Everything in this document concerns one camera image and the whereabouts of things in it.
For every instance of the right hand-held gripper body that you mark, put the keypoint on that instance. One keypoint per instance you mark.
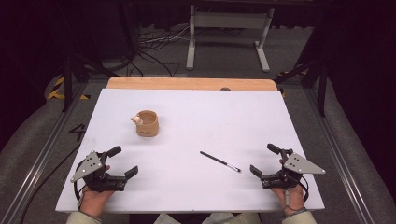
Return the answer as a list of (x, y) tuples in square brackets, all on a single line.
[(291, 174)]

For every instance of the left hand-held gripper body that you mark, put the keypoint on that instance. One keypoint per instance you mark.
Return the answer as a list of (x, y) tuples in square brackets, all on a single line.
[(93, 179)]

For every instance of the black pen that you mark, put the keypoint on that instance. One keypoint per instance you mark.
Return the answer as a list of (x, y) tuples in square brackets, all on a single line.
[(219, 161)]

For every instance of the wooden pen holder with figure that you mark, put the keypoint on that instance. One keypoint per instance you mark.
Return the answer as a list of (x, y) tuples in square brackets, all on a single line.
[(148, 124)]

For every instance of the person's left hand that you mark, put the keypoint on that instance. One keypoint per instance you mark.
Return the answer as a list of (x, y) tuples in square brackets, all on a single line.
[(93, 202)]

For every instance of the person's right hand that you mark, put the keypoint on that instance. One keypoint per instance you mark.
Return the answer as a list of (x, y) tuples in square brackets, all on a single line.
[(294, 199)]

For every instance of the person's light clothing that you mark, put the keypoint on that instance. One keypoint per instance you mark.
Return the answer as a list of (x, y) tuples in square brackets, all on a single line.
[(218, 218)]

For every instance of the white table sheet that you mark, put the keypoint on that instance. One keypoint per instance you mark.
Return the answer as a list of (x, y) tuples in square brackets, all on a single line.
[(193, 130)]

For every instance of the black metal stand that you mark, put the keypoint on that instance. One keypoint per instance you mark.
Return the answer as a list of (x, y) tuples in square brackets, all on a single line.
[(67, 81), (322, 90)]

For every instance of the yellow black floor tape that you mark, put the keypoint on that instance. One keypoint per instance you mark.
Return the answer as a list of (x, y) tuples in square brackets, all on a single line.
[(53, 93)]

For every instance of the white metal stand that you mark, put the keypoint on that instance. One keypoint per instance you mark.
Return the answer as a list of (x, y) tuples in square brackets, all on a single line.
[(229, 21)]

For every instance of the aluminium floor rail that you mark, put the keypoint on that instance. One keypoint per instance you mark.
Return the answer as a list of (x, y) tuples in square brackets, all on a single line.
[(40, 155), (339, 155)]

